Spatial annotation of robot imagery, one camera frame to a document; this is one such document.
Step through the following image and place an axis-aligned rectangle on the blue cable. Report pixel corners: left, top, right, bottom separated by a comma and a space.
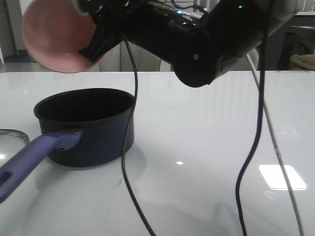
235, 0, 274, 236

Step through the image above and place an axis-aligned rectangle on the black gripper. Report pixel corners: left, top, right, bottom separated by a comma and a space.
73, 0, 138, 62

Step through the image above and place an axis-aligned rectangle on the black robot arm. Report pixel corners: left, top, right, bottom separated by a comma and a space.
73, 0, 305, 88

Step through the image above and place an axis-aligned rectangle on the white cable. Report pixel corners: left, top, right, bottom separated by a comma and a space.
246, 54, 305, 236

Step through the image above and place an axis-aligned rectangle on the black cable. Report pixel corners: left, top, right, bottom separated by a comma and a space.
121, 34, 157, 236

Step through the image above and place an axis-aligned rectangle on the pink bowl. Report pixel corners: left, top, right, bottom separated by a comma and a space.
22, 0, 96, 73

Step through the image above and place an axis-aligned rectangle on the olive cushion seat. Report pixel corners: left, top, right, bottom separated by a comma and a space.
290, 54, 315, 71

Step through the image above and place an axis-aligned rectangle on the dark blue saucepan purple handle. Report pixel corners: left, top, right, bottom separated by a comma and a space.
0, 88, 135, 201

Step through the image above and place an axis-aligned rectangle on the glass lid blue knob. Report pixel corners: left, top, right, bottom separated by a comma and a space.
0, 129, 30, 166

